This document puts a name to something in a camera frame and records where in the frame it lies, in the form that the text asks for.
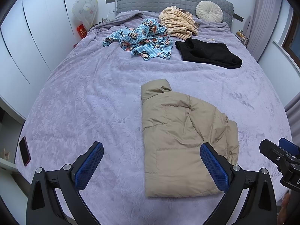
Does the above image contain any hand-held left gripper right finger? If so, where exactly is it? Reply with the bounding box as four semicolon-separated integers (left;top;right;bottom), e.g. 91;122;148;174
200;142;278;225

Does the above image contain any white wardrobe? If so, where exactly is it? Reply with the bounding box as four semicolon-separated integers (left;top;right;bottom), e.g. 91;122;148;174
0;0;81;120

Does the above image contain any person's right hand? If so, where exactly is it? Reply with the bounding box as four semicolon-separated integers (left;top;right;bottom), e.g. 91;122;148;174
278;191;291;225

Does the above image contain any lavender bed blanket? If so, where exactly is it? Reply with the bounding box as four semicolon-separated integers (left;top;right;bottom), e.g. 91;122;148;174
14;10;293;225

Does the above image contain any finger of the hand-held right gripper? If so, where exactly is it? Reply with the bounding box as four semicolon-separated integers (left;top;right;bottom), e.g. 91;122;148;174
278;138;300;156
259;139;293;168

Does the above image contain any grey quilted headboard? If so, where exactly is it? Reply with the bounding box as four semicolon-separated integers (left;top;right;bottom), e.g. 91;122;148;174
116;0;235;27

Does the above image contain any black folded garment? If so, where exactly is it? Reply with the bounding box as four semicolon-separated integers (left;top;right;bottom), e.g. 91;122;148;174
175;38;242;69

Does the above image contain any phone in red case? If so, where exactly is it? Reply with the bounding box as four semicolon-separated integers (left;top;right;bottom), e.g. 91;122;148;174
19;136;31;167

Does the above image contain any round cream cushion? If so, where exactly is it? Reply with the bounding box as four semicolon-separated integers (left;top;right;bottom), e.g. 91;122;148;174
196;1;223;24

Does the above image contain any white shelf unit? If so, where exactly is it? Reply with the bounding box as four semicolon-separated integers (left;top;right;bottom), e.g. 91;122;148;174
0;98;26;176

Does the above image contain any lilac curtain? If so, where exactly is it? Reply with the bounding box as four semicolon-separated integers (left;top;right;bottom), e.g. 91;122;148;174
242;0;283;61
284;94;300;132

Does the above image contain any blue monkey print garment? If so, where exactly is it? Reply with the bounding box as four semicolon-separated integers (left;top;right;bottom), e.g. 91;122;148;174
102;18;175;62

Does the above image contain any red box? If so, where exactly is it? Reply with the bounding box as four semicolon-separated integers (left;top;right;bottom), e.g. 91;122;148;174
76;25;88;39

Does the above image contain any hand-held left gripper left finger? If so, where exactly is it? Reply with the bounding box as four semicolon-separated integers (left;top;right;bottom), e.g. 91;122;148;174
25;142;104;225

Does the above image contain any beige puffer jacket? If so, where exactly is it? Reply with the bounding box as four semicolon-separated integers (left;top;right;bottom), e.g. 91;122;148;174
141;79;239;198

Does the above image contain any cluttered bedside table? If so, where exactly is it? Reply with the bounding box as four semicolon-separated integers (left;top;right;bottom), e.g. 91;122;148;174
236;29;251;47

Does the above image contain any dark window frame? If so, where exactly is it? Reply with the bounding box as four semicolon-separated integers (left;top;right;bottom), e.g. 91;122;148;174
281;12;300;61

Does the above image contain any yellow striped garment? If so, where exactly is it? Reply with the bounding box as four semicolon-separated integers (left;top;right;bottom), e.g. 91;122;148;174
159;5;200;40

